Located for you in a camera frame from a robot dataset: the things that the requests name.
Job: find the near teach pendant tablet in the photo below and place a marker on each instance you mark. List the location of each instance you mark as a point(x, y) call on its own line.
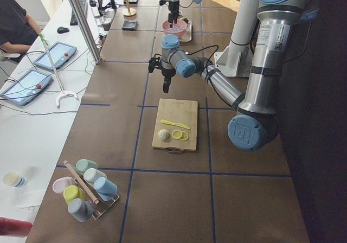
point(27, 87)

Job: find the white reacher grabber tool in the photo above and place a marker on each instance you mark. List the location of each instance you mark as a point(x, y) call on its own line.
point(63, 93)

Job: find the far teach pendant tablet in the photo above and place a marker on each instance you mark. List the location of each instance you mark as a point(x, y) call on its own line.
point(61, 53)

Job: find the wooden mug tree stand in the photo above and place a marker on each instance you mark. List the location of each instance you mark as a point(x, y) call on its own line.
point(128, 11)

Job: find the folded grey cloth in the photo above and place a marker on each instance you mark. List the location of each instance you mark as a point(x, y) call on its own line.
point(130, 25)

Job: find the aluminium frame post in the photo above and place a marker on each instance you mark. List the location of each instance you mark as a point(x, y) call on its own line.
point(86, 32)

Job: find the white steamed bun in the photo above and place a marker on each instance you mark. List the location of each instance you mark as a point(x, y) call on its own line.
point(164, 134)

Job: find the beige plastic tray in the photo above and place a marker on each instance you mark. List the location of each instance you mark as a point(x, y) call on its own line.
point(188, 33)

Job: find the pink bowl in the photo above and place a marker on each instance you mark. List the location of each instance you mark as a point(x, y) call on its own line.
point(165, 24)

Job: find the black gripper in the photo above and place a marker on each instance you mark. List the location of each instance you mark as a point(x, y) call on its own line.
point(167, 75)
point(173, 8)

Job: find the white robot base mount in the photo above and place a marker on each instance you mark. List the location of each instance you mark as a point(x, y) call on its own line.
point(236, 59)

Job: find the paper cup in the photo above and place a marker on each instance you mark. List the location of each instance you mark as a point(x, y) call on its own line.
point(14, 179)

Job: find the cup rack with cups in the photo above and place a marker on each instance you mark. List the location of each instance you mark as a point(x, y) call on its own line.
point(87, 191)

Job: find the yellow plastic knife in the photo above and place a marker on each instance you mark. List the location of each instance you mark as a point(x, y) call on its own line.
point(167, 122)

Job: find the lower lemon slice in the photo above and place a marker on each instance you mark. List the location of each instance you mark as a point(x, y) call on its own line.
point(185, 136)

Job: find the teach pendant tablet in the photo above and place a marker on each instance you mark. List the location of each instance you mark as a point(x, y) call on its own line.
point(61, 53)
point(27, 87)

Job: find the seated person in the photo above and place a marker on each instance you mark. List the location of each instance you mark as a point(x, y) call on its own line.
point(18, 29)

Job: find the upper lemon slice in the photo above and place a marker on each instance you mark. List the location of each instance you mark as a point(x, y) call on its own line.
point(177, 134)

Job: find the lemon slice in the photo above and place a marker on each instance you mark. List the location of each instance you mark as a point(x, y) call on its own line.
point(185, 136)
point(177, 134)

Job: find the red bottle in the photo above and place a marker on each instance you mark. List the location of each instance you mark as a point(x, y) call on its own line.
point(15, 228)

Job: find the clear ice cubes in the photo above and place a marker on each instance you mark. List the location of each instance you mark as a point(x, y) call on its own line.
point(176, 28)

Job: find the black computer mouse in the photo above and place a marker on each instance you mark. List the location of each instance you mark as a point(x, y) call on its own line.
point(61, 30)

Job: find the bamboo cutting board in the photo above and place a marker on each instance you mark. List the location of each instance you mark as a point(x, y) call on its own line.
point(177, 111)

